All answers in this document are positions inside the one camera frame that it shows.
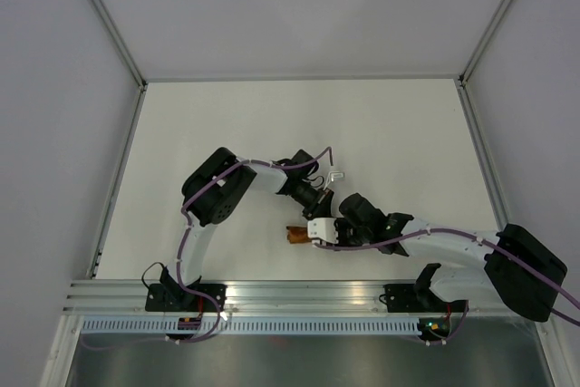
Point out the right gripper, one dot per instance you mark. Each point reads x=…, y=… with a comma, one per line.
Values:
x=339, y=222

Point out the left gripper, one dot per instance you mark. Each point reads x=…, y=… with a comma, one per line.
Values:
x=321, y=206

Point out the brown cloth napkin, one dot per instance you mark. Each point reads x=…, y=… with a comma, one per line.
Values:
x=298, y=235

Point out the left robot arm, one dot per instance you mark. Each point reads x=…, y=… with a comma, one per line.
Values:
x=210, y=196

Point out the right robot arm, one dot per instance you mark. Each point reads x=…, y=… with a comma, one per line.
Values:
x=510, y=267

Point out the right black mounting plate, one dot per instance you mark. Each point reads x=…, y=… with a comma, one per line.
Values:
x=400, y=298

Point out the black mounting plate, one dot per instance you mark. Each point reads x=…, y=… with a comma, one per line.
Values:
x=400, y=298
x=160, y=300

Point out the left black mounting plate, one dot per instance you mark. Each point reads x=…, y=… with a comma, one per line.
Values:
x=160, y=300

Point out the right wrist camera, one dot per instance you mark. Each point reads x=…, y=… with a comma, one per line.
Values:
x=322, y=231

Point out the slotted cable duct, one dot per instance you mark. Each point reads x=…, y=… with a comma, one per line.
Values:
x=252, y=325

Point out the aluminium front rail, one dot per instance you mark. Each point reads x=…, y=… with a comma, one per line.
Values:
x=246, y=298

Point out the left aluminium frame post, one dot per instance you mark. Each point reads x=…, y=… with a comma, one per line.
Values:
x=111, y=29

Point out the aluminium frame post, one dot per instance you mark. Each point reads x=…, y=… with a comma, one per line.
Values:
x=111, y=29
x=484, y=41

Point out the right aluminium frame post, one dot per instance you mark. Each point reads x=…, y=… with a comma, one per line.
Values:
x=484, y=41

